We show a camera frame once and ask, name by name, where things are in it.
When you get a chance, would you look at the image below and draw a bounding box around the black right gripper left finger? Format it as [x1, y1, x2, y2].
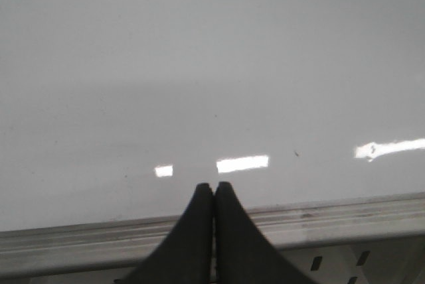
[122, 183, 213, 283]

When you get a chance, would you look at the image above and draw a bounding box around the aluminium whiteboard frame rail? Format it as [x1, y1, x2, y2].
[1, 192, 424, 279]

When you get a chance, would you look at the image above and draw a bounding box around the white whiteboard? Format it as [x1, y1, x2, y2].
[1, 0, 424, 231]

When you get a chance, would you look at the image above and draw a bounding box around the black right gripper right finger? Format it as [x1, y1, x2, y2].
[214, 180, 290, 284]

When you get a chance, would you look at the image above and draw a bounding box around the perforated white metal shelf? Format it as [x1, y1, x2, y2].
[13, 233, 424, 283]

